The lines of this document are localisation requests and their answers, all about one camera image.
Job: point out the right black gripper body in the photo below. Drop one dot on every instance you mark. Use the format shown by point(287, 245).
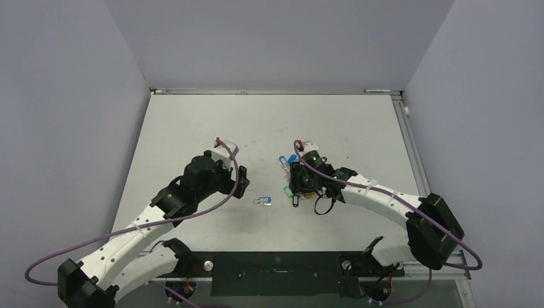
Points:
point(311, 182)

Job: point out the aluminium right rail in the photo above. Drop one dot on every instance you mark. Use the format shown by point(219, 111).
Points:
point(422, 183)

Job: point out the grey metal keyring disc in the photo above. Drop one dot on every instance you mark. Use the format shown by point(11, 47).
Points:
point(287, 169)

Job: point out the aluminium back rail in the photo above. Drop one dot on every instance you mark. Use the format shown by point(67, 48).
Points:
point(274, 92)

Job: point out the yellow key tag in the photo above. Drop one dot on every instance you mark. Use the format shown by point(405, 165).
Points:
point(308, 196)

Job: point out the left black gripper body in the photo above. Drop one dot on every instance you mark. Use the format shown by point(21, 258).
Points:
point(220, 181)

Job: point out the aluminium rail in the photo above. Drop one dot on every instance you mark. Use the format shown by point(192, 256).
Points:
point(422, 183)
point(274, 92)

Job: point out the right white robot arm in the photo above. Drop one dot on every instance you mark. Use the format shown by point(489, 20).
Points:
point(432, 231)

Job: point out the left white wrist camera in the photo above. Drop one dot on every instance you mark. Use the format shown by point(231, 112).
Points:
point(223, 152)

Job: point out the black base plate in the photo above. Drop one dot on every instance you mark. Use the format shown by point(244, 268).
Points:
point(284, 273)

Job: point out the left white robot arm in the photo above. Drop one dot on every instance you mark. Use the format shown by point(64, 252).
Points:
point(103, 277)

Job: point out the green key tag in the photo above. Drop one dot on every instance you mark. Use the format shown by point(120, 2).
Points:
point(288, 192)

